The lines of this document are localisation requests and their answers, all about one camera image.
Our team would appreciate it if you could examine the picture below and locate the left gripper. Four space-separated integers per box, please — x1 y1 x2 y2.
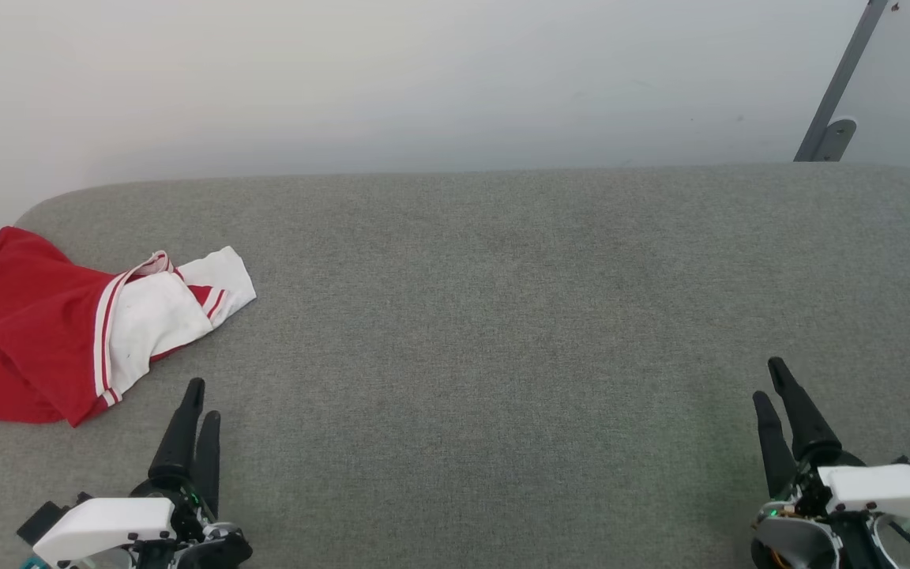
32 378 254 569

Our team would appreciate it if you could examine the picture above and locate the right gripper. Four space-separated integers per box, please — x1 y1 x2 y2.
751 357 910 569

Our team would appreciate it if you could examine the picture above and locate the red and white basketball jersey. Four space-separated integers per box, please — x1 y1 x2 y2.
0 226 258 428

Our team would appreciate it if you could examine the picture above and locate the grey fabric sofa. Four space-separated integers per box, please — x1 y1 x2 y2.
0 162 910 569

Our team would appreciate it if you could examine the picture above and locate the grey metal support bar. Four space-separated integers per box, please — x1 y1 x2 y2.
793 0 892 163

